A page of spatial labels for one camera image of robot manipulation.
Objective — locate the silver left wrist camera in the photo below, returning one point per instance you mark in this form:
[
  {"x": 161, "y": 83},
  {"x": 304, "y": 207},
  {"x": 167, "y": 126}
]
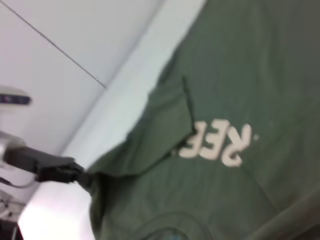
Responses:
[{"x": 15, "y": 98}]

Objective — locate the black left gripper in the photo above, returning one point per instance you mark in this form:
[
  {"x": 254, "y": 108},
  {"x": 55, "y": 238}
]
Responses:
[{"x": 45, "y": 166}]

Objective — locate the dark green printed t-shirt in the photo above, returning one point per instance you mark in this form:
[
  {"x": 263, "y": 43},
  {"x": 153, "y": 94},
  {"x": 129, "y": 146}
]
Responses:
[{"x": 237, "y": 75}]

